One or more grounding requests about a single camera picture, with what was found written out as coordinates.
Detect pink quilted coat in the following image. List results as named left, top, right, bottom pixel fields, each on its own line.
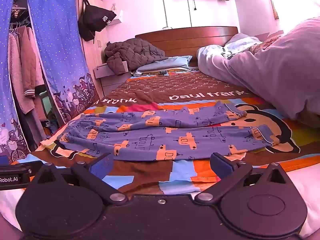
left=19, top=26, right=47, bottom=98

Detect wooden wardrobe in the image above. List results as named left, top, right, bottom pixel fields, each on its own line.
left=75, top=0, right=110, bottom=98

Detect black bag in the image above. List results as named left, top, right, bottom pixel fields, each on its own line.
left=78, top=0, right=117, bottom=42

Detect colourful printed bedsheet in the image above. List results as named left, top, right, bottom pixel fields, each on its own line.
left=0, top=70, right=320, bottom=198

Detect blue dotted curtain panel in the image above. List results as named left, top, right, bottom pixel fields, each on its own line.
left=26, top=0, right=100, bottom=124
left=0, top=0, right=31, bottom=163

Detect light blue quilt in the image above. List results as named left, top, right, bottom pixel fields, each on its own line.
left=197, top=33, right=263, bottom=68

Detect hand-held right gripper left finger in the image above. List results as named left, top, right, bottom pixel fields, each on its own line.
left=29, top=152, right=128, bottom=204

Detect wooden picture frame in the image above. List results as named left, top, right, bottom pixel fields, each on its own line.
left=266, top=0, right=279, bottom=20

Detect red patterned blanket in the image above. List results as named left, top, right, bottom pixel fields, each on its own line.
left=251, top=35, right=284, bottom=54

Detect light blue pillow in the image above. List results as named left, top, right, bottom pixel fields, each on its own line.
left=131, top=56, right=193, bottom=77

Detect brown quilted jacket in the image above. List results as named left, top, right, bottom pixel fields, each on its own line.
left=104, top=38, right=168, bottom=75

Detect blue patterned pants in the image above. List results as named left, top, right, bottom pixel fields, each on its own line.
left=56, top=101, right=280, bottom=162

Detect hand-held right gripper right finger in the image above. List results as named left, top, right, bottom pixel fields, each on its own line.
left=194, top=152, right=292, bottom=204

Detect white nightstand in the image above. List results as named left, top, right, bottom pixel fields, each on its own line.
left=94, top=64, right=135, bottom=96

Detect white bed sheet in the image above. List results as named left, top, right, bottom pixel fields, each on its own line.
left=0, top=164, right=320, bottom=238

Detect lilac duvet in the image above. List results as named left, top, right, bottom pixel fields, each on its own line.
left=225, top=17, right=320, bottom=130

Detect wooden headboard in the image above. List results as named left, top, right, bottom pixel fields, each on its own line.
left=135, top=26, right=238, bottom=68

